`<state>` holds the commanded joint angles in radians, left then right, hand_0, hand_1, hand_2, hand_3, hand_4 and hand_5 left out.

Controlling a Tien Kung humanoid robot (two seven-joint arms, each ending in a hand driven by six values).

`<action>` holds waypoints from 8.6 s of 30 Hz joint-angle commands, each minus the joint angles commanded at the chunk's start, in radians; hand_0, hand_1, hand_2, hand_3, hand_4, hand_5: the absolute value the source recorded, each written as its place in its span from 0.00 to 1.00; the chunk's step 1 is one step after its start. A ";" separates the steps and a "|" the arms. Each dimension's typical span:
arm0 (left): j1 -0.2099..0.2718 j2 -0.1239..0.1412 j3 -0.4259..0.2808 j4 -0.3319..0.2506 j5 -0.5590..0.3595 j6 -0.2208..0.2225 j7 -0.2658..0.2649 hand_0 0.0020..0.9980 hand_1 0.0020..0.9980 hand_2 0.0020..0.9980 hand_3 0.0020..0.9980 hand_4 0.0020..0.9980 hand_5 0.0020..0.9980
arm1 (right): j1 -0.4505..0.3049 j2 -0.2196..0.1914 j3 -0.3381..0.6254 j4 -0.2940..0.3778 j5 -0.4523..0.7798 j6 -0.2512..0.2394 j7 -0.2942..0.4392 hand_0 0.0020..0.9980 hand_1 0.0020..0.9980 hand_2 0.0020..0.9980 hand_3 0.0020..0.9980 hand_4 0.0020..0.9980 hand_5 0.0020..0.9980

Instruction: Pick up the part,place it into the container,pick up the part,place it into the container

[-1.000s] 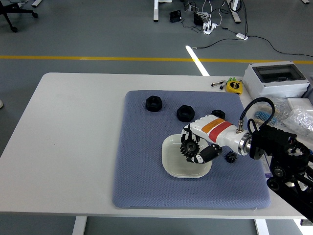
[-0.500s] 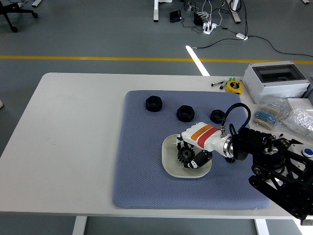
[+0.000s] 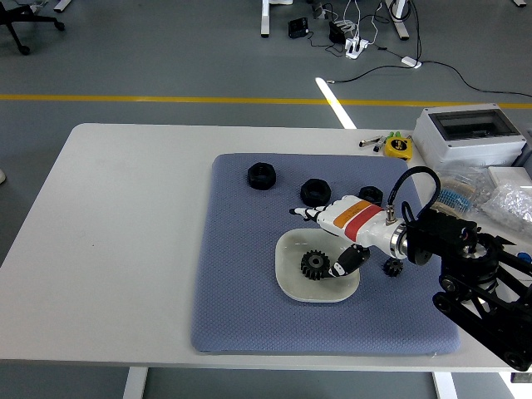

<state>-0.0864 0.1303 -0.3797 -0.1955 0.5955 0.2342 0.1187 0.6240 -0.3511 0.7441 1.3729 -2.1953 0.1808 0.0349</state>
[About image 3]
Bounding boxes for white desk leg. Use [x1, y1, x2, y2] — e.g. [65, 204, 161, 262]
[384, 0, 412, 41]
[260, 0, 273, 38]

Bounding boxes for small black gear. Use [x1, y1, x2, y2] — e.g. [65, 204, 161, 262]
[382, 256, 405, 278]

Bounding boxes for blue-grey quilted mat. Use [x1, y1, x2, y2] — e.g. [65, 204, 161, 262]
[190, 152, 461, 356]

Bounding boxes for small black hex nut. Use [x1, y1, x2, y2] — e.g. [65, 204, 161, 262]
[357, 185, 384, 206]

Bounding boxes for yellow tape measure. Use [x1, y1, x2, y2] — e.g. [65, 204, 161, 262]
[382, 136, 412, 162]

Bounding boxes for white electrical enclosure box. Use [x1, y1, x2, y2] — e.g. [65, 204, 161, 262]
[412, 103, 529, 170]

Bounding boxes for clear bag of screws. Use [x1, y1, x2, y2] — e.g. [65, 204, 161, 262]
[484, 181, 532, 233]

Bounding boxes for silver and black pliers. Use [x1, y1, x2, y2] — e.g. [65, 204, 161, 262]
[358, 135, 386, 153]

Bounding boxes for white table leg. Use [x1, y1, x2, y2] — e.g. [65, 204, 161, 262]
[431, 371, 459, 399]
[122, 367, 149, 399]

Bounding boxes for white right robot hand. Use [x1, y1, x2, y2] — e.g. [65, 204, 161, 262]
[289, 195, 397, 280]

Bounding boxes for black office chair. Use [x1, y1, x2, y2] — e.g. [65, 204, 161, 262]
[0, 0, 66, 57]

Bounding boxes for black power adapter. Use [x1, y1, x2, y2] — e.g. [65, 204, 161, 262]
[328, 20, 348, 44]

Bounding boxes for large black hex nut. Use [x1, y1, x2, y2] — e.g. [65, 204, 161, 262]
[247, 162, 277, 191]

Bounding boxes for flat white box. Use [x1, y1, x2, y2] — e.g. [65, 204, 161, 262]
[487, 165, 532, 187]

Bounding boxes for large black gear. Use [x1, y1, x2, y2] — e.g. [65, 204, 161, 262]
[299, 249, 332, 282]

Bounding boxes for white power strip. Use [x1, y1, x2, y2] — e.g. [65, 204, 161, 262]
[344, 37, 371, 60]

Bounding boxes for medium black hex nut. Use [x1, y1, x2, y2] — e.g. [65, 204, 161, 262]
[300, 178, 333, 208]

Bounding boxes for long black floor cable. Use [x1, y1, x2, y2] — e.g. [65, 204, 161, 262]
[326, 60, 532, 99]

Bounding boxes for white square plate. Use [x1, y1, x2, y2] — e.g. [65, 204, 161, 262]
[274, 227, 361, 304]

